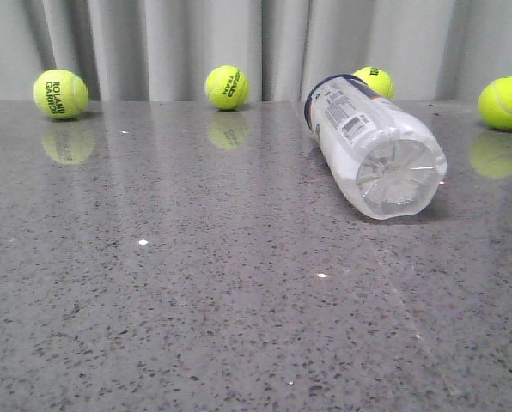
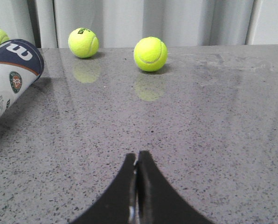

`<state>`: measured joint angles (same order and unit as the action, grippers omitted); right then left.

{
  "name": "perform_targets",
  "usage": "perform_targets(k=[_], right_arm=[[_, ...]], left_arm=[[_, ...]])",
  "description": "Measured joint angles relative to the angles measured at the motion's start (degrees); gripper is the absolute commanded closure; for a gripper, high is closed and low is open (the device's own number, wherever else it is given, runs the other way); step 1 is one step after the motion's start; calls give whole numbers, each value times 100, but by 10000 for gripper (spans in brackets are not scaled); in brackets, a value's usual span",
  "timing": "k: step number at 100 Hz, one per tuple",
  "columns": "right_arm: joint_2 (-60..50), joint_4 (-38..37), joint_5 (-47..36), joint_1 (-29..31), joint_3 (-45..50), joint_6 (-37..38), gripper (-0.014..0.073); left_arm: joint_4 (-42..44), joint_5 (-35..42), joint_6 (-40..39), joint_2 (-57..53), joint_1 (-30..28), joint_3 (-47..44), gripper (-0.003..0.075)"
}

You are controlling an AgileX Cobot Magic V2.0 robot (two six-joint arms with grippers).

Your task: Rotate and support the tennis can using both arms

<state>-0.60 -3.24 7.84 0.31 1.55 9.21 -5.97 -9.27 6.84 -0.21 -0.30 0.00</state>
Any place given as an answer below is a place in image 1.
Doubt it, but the white blue tennis ball can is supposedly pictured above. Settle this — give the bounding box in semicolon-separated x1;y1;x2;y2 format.
304;74;447;220

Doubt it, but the Head Team tennis ball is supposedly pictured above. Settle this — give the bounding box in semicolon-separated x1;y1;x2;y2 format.
204;65;250;111

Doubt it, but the Wilson tennis ball behind can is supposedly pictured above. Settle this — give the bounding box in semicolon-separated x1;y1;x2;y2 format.
353;66;395;99

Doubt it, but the Roland Garros tennis ball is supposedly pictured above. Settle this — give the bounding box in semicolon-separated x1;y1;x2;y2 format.
33;69;89;119

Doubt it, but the far right tennis ball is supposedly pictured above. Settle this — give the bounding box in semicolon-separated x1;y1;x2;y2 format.
478;76;512;130

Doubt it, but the grey pleated curtain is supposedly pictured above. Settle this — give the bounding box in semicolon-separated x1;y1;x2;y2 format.
0;1;512;101

